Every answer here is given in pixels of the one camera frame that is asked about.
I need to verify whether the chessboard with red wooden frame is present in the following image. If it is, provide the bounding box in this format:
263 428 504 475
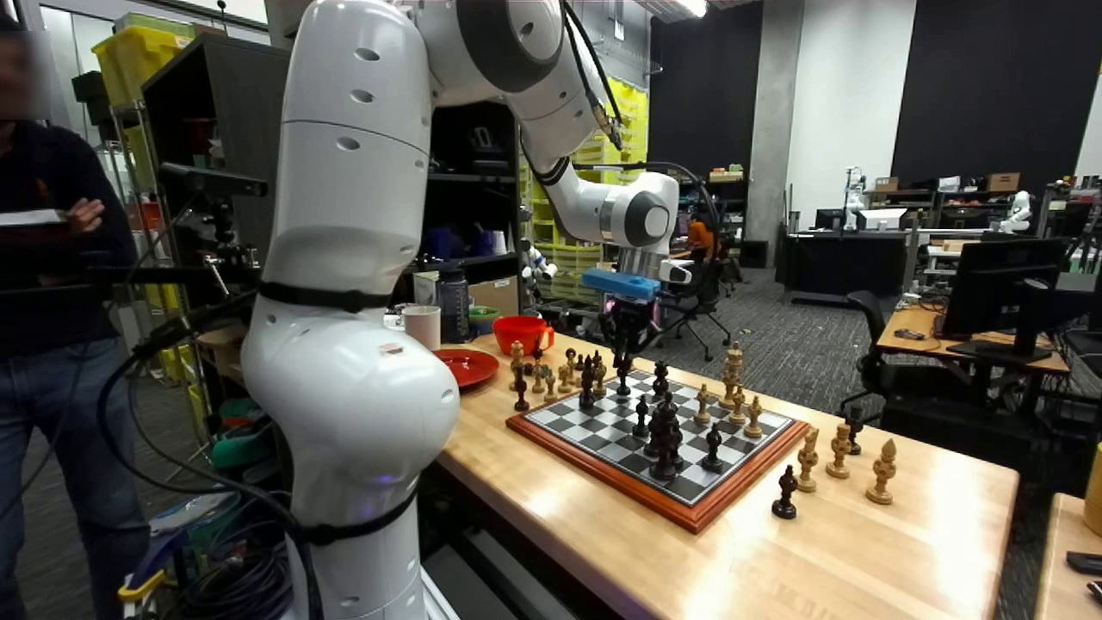
504 365 813 537

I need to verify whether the red plate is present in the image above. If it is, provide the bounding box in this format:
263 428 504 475
433 344 508 395

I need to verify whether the coloured cable bundle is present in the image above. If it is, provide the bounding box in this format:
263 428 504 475
113 493 302 620

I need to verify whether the black chess bishop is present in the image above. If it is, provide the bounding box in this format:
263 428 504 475
656 423 684 483

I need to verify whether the black lab bench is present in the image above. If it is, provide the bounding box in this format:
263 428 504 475
774 220 912 307

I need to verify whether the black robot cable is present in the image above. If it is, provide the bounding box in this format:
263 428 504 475
94 287 332 620

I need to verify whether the black office chair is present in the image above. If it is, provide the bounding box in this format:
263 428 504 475
843 287 1043 465
665 211 742 353

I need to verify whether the wooden office desk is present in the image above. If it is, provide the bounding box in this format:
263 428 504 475
875 298 1074 379

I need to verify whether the dark drink bottle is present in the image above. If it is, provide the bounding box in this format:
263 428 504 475
433 266 474 344

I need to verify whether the person in dark sweater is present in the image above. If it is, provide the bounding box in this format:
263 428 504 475
0 19 155 620

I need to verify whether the white notebook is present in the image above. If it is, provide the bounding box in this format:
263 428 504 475
0 203 69 230

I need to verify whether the yellow plastic sheet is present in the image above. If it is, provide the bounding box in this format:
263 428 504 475
89 13 199 125

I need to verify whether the tall light wooden chess piece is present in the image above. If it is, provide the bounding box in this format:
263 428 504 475
721 342 749 404

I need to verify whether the small wooden side table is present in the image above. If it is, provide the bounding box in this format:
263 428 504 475
1036 490 1102 620

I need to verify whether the black equipment shelf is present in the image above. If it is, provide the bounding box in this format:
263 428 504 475
138 30 275 349

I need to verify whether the black computer monitor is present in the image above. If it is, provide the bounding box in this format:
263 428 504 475
942 235 1071 344

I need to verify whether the bystander hand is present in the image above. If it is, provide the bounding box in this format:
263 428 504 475
63 196 111 241

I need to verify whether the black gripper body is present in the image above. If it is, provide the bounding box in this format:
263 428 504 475
604 296 670 349

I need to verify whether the red plastic bowl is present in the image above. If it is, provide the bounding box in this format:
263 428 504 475
488 314 557 363

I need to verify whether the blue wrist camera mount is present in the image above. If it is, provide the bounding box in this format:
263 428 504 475
579 266 665 307

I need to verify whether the white paper cup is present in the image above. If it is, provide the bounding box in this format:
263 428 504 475
400 298 449 353

